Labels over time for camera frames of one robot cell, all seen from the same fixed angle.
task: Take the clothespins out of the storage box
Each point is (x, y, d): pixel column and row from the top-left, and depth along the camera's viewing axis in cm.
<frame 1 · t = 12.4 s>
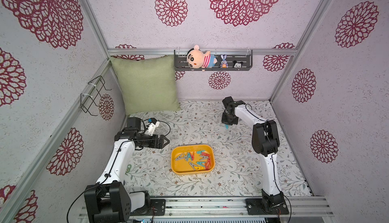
left hand: (161, 142, 81), fingers open
right hand: (225, 120, 103), fingers closed
yellow plastic storage box: (182, 167, 88), on the table
pile of coloured clothespins: (200, 165, 89), on the table
green cushion: (148, 85, 98), point 25 cm above the table

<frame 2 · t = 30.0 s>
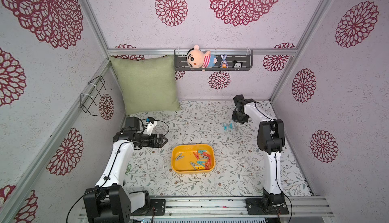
left hand: (159, 141, 81), fingers open
right hand: (237, 118, 104), fingers closed
pile of coloured clothespins: (206, 164, 90), on the table
the other named things where they were.

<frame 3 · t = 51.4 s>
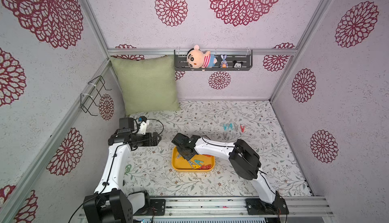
left hand: (153, 139, 81), fingers open
right hand: (176, 150, 91), fingers closed
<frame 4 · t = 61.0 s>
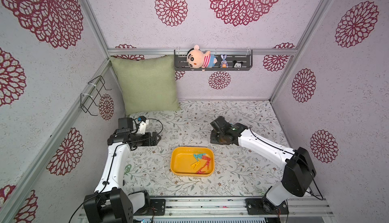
left hand: (152, 139, 81), fingers open
right hand: (210, 137, 84), fingers closed
pile of coloured clothespins: (201, 156, 92), point 2 cm above the table
the other named things where they were.

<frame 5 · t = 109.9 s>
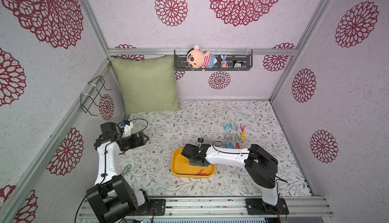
left hand: (141, 141, 82), fingers open
right hand: (192, 159, 88), fingers open
